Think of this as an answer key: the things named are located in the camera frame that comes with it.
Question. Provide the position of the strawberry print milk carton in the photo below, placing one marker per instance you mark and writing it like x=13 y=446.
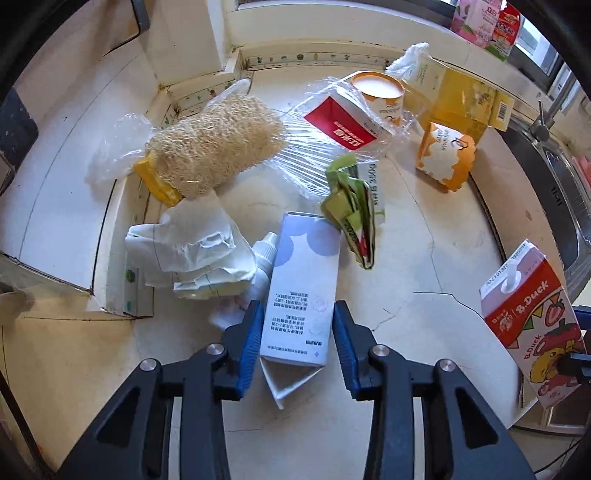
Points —
x=531 y=314

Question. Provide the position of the orange and white paper cup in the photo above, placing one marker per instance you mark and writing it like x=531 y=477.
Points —
x=376 y=87

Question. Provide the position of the red and white box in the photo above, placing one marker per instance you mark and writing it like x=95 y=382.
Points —
x=332 y=120

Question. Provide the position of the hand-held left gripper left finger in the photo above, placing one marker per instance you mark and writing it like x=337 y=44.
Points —
x=249 y=344

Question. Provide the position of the yellow card packaging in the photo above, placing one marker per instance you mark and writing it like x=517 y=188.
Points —
x=157 y=184

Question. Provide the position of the steel sink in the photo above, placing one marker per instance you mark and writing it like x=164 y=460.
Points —
x=563 y=207

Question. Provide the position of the yellow carton box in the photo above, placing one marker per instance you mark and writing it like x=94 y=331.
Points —
x=452 y=97

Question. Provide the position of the green crumpled wrapper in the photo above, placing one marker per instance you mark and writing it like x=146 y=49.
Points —
x=341 y=198

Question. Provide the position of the white and blue box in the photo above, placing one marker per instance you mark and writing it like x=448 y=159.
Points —
x=300 y=295

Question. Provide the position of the printed edge tape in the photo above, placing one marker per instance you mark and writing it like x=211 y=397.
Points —
x=314 y=57

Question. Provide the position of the beige loofah sponge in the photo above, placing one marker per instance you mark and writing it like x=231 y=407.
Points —
x=212 y=143

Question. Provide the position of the steel faucet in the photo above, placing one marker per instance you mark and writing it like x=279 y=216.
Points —
x=540 y=124

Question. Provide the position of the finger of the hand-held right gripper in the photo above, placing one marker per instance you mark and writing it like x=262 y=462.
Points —
x=575 y=367
x=582 y=316

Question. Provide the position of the crumpled white tissue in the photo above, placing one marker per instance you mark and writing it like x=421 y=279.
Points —
x=194 y=240

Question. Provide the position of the crumpled white plastic bag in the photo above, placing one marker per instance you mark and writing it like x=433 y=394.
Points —
x=411 y=60

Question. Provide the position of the clear plastic bag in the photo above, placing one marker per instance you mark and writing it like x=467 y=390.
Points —
x=115 y=147

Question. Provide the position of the red packet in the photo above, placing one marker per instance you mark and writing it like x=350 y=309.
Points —
x=505 y=27

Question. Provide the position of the pink packet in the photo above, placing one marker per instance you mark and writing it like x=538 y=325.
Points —
x=475 y=23

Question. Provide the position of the white packet with green print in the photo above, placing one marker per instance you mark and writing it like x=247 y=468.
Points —
x=376 y=194

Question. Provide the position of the small white bottle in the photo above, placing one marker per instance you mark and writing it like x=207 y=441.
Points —
x=264 y=258

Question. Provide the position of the brown cardboard sheet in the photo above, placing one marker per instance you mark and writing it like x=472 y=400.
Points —
x=512 y=194

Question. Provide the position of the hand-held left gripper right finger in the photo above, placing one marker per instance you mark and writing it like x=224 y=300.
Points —
x=344 y=350

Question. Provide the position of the clear plastic wrap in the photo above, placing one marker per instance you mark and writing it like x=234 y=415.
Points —
x=300 y=161

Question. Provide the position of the orange and white cup sleeve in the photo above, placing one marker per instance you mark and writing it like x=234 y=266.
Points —
x=443 y=157

